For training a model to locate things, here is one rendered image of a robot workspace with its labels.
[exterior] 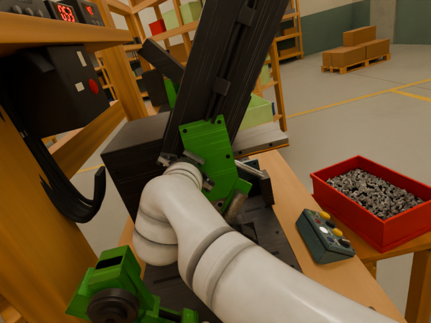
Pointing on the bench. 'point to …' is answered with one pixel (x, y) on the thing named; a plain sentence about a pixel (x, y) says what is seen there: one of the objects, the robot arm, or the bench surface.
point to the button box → (310, 231)
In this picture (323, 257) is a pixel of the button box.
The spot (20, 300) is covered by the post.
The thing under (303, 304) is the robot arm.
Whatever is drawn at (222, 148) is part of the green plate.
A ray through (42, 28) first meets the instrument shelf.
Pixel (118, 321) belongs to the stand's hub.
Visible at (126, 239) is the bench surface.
